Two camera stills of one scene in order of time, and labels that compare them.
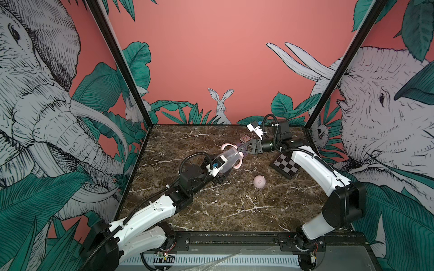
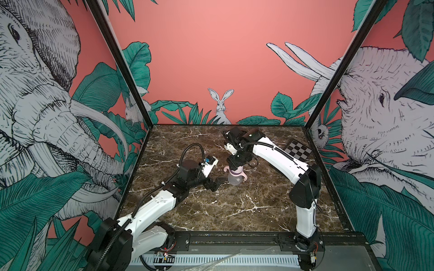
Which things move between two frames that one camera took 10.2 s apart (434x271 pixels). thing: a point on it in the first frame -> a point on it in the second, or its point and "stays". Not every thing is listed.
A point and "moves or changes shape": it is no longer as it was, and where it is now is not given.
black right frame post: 376,9 stays
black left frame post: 104,22 stays
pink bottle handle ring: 240,153 moves or changes shape
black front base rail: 239,241 stays
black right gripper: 257,148 -> 233,164
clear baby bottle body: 232,156 moves or changes shape
